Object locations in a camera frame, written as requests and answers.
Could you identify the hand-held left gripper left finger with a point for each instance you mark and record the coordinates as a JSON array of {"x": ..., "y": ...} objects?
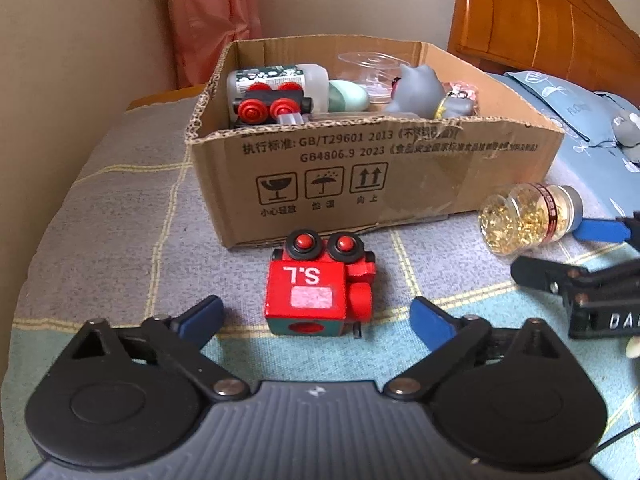
[{"x": 205, "y": 317}]

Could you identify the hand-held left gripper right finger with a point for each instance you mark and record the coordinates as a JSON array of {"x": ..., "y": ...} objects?
[{"x": 432, "y": 322}]

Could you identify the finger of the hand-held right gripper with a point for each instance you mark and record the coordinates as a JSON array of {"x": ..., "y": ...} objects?
[
  {"x": 545, "y": 272},
  {"x": 600, "y": 230}
]

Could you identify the clear bottle of yellow capsules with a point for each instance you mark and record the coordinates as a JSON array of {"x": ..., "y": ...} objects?
[{"x": 520, "y": 220}]

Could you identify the red toy train car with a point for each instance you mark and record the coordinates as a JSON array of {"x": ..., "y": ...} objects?
[{"x": 305, "y": 290}]

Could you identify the brown cardboard box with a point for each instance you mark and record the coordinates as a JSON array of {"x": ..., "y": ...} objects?
[{"x": 380, "y": 170}]

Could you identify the black toy train car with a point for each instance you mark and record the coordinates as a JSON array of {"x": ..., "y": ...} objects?
[{"x": 270, "y": 105}]

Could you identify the mint green earbuds case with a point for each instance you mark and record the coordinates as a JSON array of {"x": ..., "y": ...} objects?
[{"x": 347, "y": 96}]

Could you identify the grey plush toy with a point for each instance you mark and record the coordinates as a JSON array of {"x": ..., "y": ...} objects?
[{"x": 629, "y": 132}]

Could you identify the blue floral pillow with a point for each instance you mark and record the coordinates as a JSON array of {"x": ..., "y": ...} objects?
[{"x": 565, "y": 105}]

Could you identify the wooden headboard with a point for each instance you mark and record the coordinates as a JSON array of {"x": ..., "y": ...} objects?
[{"x": 540, "y": 20}]

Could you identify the white plastic bottle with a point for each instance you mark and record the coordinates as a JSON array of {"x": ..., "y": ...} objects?
[{"x": 295, "y": 77}]

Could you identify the clear plastic container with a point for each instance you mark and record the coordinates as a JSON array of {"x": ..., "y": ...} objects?
[{"x": 370, "y": 65}]

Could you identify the pink curtain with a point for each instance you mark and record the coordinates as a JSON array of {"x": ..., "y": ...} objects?
[{"x": 210, "y": 15}]

